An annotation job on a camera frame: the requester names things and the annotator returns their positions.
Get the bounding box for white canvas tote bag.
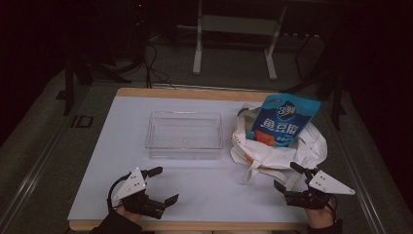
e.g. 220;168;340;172
230;102;329;185

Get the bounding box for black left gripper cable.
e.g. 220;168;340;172
106;173;133;213

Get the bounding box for black floor socket plate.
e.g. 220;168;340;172
70;114;94;129

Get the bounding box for blue snack packet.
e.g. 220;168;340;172
245;93;321;148

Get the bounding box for person's left hand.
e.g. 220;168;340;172
114;204;142;224

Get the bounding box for clear plastic box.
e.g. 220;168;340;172
144;110;225;161

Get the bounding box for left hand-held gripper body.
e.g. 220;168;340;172
111;167;166;220

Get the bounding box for metal floor rail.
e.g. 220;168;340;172
0;120;73;228
325;106;389;234

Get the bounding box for black metal stand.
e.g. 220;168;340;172
281;32;348;132
56;48;133;117

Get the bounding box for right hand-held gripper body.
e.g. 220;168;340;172
284;169;357;211

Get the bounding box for white metal table frame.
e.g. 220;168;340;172
192;0;288;81

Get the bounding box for black floor cables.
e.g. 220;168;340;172
141;40;177;90

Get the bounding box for person's right hand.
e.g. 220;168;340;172
304;198;337;229

